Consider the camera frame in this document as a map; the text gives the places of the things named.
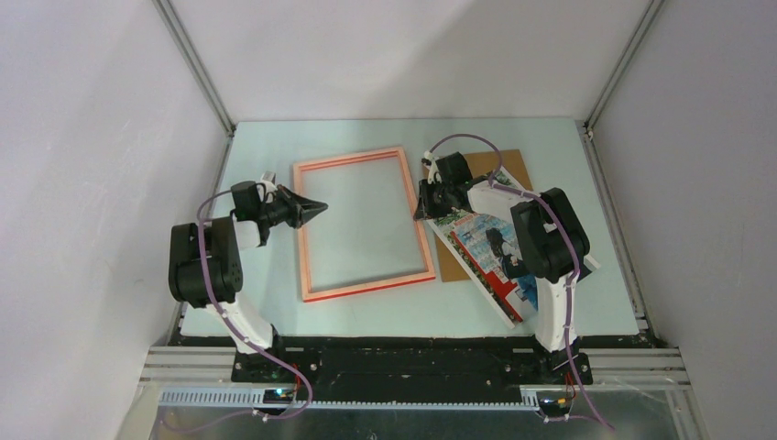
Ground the purple cable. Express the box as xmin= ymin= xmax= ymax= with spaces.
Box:
xmin=428 ymin=133 xmax=616 ymax=434
xmin=196 ymin=189 xmax=314 ymax=422

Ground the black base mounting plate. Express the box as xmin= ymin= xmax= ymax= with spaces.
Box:
xmin=231 ymin=336 xmax=593 ymax=398

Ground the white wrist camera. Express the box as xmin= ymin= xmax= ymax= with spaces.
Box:
xmin=259 ymin=171 xmax=277 ymax=192
xmin=421 ymin=150 xmax=443 ymax=184

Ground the clear acrylic sheet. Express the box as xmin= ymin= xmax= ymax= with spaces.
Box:
xmin=301 ymin=156 xmax=427 ymax=293

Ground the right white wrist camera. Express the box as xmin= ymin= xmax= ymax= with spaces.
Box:
xmin=421 ymin=150 xmax=443 ymax=184

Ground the colourful printed photo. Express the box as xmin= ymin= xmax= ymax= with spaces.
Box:
xmin=424 ymin=167 xmax=602 ymax=330

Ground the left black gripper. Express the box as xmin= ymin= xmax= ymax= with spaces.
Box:
xmin=257 ymin=185 xmax=328 ymax=229

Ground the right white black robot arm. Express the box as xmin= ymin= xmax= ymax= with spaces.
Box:
xmin=414 ymin=151 xmax=590 ymax=383

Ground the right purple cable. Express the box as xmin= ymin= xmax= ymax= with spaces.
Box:
xmin=428 ymin=133 xmax=616 ymax=434

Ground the aluminium front rail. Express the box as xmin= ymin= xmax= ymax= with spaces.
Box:
xmin=139 ymin=347 xmax=692 ymax=411

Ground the orange wooden picture frame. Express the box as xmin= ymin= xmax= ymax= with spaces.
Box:
xmin=292 ymin=146 xmax=436 ymax=303

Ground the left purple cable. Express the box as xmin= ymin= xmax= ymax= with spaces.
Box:
xmin=196 ymin=189 xmax=314 ymax=422

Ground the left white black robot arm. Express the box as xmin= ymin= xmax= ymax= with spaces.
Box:
xmin=168 ymin=180 xmax=328 ymax=382

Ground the brown cardboard backing board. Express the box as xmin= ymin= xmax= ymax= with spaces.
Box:
xmin=433 ymin=149 xmax=533 ymax=282

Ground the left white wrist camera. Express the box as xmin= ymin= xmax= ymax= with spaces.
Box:
xmin=259 ymin=171 xmax=277 ymax=192

